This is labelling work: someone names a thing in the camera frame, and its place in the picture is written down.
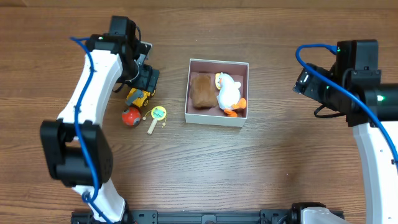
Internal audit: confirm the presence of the yellow toy truck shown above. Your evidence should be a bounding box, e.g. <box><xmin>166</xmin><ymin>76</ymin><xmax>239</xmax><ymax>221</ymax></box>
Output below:
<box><xmin>125</xmin><ymin>88</ymin><xmax>155</xmax><ymax>108</ymax></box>

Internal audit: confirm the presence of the brown plush toy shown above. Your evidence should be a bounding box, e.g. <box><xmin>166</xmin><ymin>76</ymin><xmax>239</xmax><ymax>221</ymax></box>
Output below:
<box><xmin>190</xmin><ymin>73</ymin><xmax>218</xmax><ymax>109</ymax></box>

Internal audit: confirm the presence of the white plush duck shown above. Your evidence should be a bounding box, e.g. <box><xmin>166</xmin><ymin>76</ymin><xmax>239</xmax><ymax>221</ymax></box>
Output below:
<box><xmin>215</xmin><ymin>72</ymin><xmax>247</xmax><ymax>118</ymax></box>

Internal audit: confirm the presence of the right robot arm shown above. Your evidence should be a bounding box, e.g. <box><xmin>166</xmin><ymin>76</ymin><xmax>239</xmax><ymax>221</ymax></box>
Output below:
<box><xmin>293</xmin><ymin>40</ymin><xmax>397</xmax><ymax>223</ymax></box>

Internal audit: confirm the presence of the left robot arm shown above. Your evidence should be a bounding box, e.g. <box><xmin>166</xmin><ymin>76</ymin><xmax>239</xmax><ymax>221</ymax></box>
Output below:
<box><xmin>40</xmin><ymin>16</ymin><xmax>160</xmax><ymax>223</ymax></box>

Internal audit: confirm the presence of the wooden rattle drum toy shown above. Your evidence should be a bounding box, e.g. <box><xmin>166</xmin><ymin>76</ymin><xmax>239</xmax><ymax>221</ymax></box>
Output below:
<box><xmin>142</xmin><ymin>106</ymin><xmax>167</xmax><ymax>135</ymax></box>

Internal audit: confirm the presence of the red toy ball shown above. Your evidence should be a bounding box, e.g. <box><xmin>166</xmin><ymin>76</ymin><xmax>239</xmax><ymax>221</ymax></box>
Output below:
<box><xmin>121</xmin><ymin>107</ymin><xmax>141</xmax><ymax>126</ymax></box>

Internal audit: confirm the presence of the white square cardboard box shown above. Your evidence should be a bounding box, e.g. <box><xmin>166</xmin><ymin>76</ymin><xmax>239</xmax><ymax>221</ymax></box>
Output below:
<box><xmin>185</xmin><ymin>58</ymin><xmax>249</xmax><ymax>127</ymax></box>

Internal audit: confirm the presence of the left blue cable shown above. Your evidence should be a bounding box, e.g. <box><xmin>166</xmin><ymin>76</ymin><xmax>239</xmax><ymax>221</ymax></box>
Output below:
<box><xmin>68</xmin><ymin>36</ymin><xmax>113</xmax><ymax>224</ymax></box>

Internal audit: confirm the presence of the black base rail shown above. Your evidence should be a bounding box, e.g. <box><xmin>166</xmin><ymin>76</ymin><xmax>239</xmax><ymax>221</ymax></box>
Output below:
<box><xmin>70</xmin><ymin>209</ymin><xmax>346</xmax><ymax>224</ymax></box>

